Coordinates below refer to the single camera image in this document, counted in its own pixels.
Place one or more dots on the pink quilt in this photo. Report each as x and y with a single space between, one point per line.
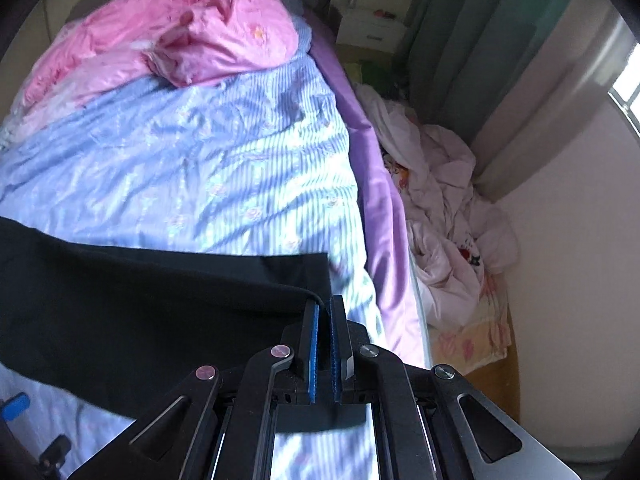
175 25

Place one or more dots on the green curtain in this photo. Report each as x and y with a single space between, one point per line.
475 35

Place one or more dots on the pale floral mat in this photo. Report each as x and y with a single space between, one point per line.
475 340

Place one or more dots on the window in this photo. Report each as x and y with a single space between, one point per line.
625 100

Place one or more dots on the green cloth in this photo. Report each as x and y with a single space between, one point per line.
375 72

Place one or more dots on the blue striped bed sheet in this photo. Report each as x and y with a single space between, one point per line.
200 160

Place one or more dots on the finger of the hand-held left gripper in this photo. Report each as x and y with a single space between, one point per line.
55 449
15 405

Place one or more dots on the grey curtain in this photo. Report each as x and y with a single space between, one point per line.
550 110

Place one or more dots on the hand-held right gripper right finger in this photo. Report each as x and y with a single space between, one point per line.
334 360

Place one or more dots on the black pants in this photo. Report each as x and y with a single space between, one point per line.
150 320

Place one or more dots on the white nightstand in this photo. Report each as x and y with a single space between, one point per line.
367 25

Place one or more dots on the purple bed sheet edge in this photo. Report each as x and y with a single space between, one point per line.
385 210

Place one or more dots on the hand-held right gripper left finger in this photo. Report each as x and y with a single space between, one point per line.
313 360

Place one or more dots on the white crumpled bedding pile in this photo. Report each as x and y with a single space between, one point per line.
450 185

